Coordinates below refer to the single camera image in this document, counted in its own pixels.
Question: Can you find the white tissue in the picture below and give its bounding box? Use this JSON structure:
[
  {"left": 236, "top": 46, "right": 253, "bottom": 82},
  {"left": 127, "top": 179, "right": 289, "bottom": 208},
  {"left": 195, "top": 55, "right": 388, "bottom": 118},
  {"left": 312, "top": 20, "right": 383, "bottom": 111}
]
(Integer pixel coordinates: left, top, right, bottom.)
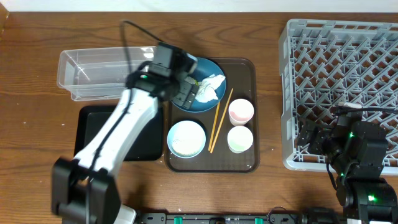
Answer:
[{"left": 195, "top": 74, "right": 225, "bottom": 103}]

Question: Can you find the light blue small bowl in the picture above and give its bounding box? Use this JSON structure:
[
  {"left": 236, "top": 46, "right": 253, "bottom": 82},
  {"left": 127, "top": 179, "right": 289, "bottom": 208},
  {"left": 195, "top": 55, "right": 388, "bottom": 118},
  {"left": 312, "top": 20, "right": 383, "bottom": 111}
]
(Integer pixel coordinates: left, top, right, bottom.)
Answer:
[{"left": 167, "top": 120, "right": 206, "bottom": 159}]

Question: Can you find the green cup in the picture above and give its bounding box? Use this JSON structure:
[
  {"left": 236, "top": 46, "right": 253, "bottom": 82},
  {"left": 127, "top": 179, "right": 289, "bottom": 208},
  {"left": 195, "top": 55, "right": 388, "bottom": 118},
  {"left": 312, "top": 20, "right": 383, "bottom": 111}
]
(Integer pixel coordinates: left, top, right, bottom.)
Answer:
[{"left": 227, "top": 126, "right": 254, "bottom": 154}]

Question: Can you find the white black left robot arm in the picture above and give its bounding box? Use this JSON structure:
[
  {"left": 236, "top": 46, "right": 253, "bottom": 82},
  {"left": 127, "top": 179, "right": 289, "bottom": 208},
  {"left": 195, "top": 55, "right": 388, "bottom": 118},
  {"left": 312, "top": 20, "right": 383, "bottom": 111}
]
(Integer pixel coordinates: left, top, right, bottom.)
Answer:
[{"left": 51, "top": 58, "right": 198, "bottom": 223}]

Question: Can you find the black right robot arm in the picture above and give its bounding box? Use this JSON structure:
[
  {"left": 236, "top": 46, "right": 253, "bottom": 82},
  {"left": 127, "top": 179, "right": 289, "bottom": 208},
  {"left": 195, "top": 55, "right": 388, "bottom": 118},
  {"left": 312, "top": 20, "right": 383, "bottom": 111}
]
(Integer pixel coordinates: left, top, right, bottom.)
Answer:
[{"left": 297, "top": 116, "right": 397, "bottom": 223}]

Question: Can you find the clear plastic waste bin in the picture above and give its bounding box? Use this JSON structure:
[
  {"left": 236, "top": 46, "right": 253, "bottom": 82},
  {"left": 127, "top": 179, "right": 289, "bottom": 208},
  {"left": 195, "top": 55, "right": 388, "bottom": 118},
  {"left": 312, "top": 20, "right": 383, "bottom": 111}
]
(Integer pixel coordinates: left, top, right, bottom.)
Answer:
[{"left": 57, "top": 46, "right": 156, "bottom": 101}]

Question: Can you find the grey dishwasher rack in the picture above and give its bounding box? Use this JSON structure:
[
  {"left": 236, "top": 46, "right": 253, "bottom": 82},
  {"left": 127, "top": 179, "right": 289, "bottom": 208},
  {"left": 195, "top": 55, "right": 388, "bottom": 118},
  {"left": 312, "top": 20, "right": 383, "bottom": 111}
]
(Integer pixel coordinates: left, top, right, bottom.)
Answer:
[{"left": 279, "top": 19, "right": 397, "bottom": 175}]

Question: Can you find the dark blue plate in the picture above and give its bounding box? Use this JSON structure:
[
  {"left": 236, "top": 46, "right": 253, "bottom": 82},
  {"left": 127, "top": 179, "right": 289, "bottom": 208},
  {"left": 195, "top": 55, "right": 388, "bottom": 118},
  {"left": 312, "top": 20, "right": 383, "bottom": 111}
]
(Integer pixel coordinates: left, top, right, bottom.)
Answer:
[{"left": 177, "top": 57, "right": 226, "bottom": 113}]

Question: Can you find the wooden chopstick right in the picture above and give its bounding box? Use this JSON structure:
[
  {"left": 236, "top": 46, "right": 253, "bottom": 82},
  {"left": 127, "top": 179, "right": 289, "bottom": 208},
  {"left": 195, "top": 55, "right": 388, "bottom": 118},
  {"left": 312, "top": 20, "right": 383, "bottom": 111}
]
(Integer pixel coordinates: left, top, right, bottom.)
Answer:
[{"left": 210, "top": 88, "right": 234, "bottom": 154}]

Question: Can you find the wooden chopstick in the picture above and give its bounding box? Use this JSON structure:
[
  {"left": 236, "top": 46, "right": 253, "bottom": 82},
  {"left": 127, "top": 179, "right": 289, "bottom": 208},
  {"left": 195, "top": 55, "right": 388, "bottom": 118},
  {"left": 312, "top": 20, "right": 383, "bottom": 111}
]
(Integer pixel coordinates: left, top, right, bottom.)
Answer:
[
  {"left": 210, "top": 88, "right": 234, "bottom": 154},
  {"left": 208, "top": 102, "right": 220, "bottom": 152}
]

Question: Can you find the wooden chopstick left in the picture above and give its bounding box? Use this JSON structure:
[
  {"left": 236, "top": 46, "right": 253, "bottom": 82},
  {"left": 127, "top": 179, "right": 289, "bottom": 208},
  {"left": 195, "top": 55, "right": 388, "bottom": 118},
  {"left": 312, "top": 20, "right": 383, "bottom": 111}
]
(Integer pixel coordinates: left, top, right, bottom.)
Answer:
[{"left": 208, "top": 102, "right": 220, "bottom": 152}]

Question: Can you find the pink cup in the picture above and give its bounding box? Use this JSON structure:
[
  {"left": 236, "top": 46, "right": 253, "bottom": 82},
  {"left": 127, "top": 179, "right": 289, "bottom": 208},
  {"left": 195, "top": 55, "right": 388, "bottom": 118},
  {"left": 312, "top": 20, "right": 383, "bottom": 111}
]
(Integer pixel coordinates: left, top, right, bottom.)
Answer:
[{"left": 228, "top": 98, "right": 254, "bottom": 126}]

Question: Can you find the brown serving tray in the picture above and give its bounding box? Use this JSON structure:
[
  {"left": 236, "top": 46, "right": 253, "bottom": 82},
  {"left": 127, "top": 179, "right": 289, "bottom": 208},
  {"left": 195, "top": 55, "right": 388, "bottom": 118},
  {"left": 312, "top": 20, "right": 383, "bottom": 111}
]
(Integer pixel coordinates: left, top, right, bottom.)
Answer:
[{"left": 165, "top": 58, "right": 260, "bottom": 173}]

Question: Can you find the black rectangular tray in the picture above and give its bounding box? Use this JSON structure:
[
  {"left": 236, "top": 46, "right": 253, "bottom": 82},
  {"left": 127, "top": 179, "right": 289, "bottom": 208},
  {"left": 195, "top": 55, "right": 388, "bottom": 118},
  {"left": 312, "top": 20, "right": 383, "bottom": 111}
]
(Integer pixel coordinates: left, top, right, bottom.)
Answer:
[{"left": 74, "top": 105, "right": 164, "bottom": 161}]

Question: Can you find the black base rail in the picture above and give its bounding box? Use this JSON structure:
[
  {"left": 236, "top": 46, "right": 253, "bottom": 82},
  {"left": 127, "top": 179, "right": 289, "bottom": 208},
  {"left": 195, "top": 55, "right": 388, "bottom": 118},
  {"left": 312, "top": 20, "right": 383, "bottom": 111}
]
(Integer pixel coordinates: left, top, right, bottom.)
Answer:
[{"left": 134, "top": 211, "right": 347, "bottom": 224}]

